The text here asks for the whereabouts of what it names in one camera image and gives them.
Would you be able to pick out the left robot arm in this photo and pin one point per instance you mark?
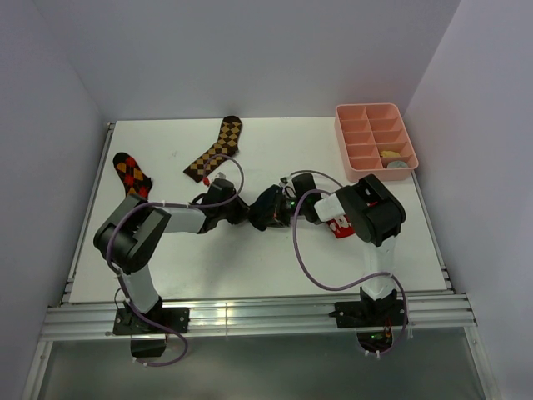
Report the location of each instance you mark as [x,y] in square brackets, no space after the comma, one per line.
[130,235]

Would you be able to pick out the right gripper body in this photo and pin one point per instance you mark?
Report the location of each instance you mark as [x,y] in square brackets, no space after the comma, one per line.
[292,204]

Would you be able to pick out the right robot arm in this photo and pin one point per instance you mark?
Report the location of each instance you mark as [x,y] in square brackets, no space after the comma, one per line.
[368,209]

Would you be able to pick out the pink compartment tray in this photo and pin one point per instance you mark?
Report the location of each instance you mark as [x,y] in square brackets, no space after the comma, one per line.
[365,129]

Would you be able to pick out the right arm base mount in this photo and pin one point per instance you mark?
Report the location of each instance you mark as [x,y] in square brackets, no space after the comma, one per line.
[373,320]

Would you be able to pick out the red orange argyle sock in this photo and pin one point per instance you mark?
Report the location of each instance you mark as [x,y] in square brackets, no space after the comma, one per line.
[133,179]

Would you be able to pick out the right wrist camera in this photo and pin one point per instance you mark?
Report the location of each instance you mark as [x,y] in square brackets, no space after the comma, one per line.
[287,188]

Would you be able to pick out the yellow ankle sock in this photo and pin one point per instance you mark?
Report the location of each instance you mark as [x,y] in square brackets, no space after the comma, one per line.
[389,154]

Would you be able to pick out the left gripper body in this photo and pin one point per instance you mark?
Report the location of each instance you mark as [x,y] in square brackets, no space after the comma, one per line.
[233,212]

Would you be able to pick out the red santa sock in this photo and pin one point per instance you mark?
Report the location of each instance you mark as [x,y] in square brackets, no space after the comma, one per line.
[341,227]

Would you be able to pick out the grey ankle sock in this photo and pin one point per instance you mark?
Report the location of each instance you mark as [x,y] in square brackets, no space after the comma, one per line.
[397,164]

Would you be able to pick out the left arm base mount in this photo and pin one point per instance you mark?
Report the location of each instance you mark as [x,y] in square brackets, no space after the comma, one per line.
[149,334]

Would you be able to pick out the aluminium frame rail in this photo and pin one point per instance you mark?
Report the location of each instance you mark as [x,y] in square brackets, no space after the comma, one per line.
[262,316]

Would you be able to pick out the brown tan argyle sock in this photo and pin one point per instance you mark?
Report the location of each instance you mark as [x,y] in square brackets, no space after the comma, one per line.
[225,145]

